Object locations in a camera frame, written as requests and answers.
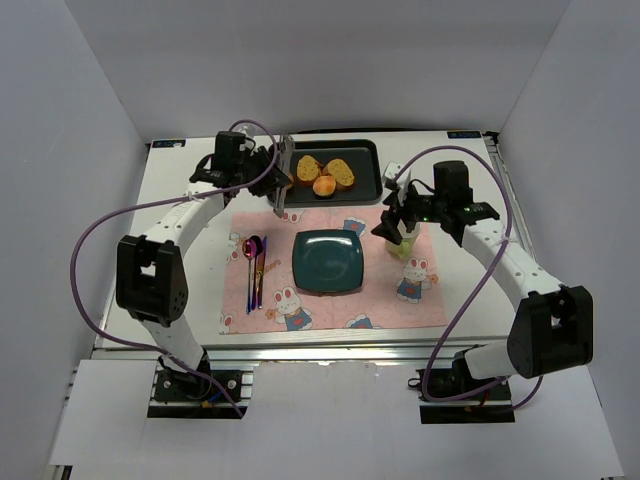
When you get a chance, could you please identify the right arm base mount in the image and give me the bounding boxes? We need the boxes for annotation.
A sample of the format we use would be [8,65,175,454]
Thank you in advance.
[407,369,515,425]

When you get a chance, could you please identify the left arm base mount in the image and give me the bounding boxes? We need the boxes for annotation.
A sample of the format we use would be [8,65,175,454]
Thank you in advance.
[147,368,253,420]

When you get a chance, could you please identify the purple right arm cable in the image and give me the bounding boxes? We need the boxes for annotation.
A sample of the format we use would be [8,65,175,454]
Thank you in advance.
[394,145,545,413]

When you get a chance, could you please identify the iridescent knife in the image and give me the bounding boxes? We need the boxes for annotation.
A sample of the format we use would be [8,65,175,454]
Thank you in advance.
[254,236,268,309]

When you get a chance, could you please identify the bread slice right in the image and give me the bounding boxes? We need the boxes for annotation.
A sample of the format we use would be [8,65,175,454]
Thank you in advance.
[323,158,355,190]

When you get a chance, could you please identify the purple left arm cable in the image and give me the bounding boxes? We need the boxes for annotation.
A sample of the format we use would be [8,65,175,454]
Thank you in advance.
[69,118,291,419]

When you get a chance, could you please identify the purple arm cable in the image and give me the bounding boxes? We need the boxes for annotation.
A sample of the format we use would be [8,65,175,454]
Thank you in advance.
[394,145,545,413]
[69,118,291,419]

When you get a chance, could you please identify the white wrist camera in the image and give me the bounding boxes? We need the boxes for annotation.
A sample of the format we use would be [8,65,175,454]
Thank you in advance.
[234,125,256,150]
[382,162,411,192]

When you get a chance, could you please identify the light green mug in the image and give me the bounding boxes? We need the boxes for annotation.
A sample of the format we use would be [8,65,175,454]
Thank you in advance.
[385,223,421,260]

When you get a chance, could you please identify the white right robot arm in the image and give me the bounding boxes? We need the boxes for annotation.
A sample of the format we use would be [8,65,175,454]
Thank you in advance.
[372,161,594,387]

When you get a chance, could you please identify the pink bunny placemat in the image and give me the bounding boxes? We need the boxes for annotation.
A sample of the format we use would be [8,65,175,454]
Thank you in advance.
[219,207,448,335]

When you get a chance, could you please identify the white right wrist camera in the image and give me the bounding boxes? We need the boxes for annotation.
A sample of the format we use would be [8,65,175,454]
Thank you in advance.
[382,162,411,192]

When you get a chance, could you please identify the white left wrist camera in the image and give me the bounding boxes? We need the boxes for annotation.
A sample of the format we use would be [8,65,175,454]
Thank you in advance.
[234,125,256,150]

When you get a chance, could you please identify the black baking tray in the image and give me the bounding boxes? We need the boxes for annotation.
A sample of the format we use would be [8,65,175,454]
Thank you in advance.
[284,139,383,209]

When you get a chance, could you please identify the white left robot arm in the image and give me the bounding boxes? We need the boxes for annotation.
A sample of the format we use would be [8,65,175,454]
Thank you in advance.
[115,131,294,397]

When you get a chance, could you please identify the bread slice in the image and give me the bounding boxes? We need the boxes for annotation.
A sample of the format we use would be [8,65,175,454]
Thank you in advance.
[323,158,355,190]
[296,155,323,186]

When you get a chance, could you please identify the iridescent spoon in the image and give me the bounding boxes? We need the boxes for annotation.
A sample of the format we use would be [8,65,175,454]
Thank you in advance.
[242,235,263,314]

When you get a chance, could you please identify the dark teal square plate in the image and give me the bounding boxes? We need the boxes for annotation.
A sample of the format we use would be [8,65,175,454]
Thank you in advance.
[292,229,364,294]

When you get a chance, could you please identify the bread slice left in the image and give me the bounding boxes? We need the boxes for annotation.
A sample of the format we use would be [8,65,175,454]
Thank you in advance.
[296,155,323,186]

